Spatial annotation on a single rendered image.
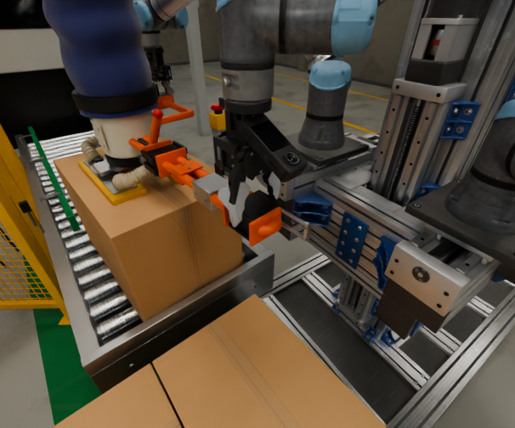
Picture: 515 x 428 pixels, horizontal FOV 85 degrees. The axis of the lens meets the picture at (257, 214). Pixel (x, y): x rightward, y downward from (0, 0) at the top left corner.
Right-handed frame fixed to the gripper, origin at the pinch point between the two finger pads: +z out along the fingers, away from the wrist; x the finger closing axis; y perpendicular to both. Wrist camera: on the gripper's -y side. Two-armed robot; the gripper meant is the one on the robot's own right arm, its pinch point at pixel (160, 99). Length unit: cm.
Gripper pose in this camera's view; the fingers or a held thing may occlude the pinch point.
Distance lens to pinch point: 136.7
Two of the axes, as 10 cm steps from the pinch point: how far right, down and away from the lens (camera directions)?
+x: 7.4, -3.9, 5.5
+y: 6.7, 4.4, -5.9
